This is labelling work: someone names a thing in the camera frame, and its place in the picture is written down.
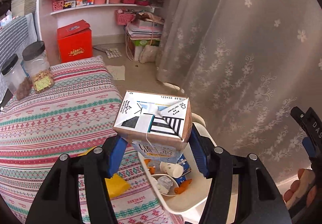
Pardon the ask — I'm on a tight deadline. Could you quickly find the pink basket on floor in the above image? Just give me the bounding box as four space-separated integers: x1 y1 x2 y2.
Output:
115 10 136 26

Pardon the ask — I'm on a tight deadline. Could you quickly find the tile sample sheet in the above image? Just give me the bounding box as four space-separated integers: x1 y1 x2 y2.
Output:
105 47 122 59

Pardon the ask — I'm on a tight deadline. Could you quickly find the grey striped quilt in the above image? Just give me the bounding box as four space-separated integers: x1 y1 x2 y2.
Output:
1 13 38 89

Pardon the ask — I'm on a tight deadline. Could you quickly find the red gift box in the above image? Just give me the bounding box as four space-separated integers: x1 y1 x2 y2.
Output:
57 20 93 63

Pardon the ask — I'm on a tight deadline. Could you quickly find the paper sheet on floor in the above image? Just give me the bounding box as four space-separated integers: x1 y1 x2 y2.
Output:
106 66 126 81

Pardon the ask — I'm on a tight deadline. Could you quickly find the dark nut jar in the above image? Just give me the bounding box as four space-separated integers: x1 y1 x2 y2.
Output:
1 53 32 100

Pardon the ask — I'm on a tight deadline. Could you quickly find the orange peel in bin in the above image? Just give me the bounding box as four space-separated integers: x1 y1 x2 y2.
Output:
174 179 192 195

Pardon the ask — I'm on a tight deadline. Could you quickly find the right hand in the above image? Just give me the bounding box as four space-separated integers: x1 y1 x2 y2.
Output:
283 169 321 210

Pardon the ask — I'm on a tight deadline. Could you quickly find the floral lace curtain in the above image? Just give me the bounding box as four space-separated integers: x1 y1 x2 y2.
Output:
157 0 321 183

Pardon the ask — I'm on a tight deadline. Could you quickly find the patterned striped tablecloth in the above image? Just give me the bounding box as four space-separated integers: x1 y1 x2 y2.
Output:
1 56 184 223

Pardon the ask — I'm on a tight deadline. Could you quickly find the milk carton box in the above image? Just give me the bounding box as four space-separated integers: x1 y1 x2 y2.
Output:
113 90 192 163

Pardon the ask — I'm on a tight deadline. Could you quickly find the paper cup in bin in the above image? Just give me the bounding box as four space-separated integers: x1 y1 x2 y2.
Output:
160 162 184 178

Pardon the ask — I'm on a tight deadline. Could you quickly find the stack of papers and books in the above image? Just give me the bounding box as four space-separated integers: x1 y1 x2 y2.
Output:
125 11 164 46

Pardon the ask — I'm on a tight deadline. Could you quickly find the blue carton in bin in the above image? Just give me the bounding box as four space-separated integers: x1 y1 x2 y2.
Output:
173 154 191 185

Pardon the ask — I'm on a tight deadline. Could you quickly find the nut jar black lid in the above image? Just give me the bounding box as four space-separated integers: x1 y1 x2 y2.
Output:
22 40 55 94

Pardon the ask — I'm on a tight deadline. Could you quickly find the white cloth bag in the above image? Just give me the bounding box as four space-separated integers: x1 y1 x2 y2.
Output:
139 45 159 63

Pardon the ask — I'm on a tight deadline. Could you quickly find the paper bowl with tissue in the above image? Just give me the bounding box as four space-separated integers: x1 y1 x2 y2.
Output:
152 174 179 197

